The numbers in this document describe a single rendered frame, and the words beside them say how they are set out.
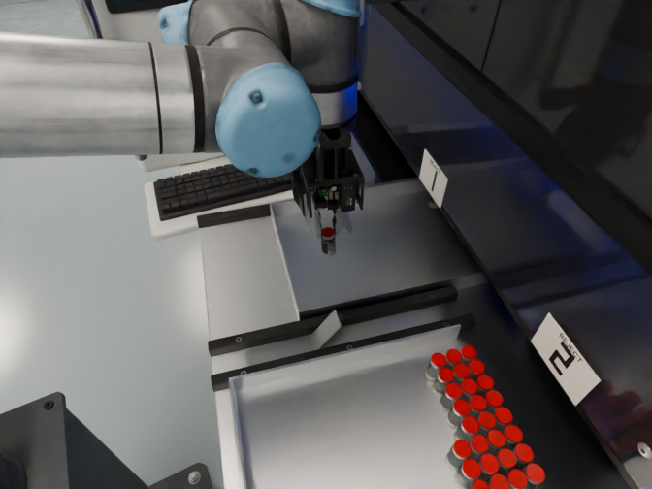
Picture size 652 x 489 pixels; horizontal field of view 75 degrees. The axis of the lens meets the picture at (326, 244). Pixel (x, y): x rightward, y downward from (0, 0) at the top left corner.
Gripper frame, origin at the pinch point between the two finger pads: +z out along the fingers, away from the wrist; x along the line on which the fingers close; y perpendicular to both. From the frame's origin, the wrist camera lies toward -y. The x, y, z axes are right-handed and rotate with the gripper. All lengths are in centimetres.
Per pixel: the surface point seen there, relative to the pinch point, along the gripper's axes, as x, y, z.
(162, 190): -31, -37, 15
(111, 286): -79, -87, 96
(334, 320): -1.9, 12.8, 6.6
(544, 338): 20.4, 26.1, -1.0
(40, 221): -119, -137, 94
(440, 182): 19.1, -2.4, -2.9
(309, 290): -4.0, 2.7, 11.4
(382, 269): 9.5, 0.8, 11.7
